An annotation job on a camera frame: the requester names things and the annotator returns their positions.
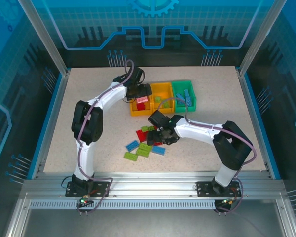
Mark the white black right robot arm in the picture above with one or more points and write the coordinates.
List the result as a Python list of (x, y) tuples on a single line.
[(199, 132)]

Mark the yellow plastic bin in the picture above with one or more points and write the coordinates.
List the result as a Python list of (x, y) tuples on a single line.
[(135, 112), (162, 91)]

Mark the blue lego brick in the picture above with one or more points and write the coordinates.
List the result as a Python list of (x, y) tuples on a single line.
[(189, 101), (132, 145), (179, 96), (187, 91), (159, 149)]

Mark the aluminium frame post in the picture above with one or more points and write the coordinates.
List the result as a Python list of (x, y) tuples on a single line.
[(259, 37), (44, 37)]

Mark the aluminium side rail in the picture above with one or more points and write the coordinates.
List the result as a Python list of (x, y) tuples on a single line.
[(256, 111), (50, 123)]

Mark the aluminium frame rail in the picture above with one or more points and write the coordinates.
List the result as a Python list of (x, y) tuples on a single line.
[(150, 185)]

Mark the small connector board with light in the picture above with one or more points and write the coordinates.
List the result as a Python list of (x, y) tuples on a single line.
[(227, 202), (84, 201)]

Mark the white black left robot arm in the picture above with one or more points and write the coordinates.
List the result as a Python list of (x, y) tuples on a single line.
[(85, 158)]

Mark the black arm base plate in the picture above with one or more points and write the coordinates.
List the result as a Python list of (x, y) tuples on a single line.
[(101, 188), (203, 188)]

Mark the small green lego brick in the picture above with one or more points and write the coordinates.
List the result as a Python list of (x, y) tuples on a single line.
[(157, 98), (144, 128)]

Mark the green plastic bin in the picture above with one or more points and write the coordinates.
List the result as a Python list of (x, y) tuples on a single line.
[(182, 108)]

